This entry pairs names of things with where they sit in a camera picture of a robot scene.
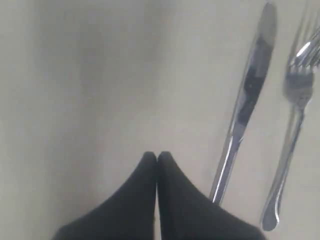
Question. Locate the silver metal table knife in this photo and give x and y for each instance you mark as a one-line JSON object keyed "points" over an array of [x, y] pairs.
{"points": [[251, 85]]}

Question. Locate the silver metal fork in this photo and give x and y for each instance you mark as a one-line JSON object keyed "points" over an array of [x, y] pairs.
{"points": [[298, 87]]}

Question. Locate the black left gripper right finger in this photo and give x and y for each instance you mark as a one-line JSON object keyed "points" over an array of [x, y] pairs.
{"points": [[187, 214]]}

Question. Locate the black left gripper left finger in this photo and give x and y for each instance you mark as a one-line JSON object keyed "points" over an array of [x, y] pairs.
{"points": [[127, 215]]}

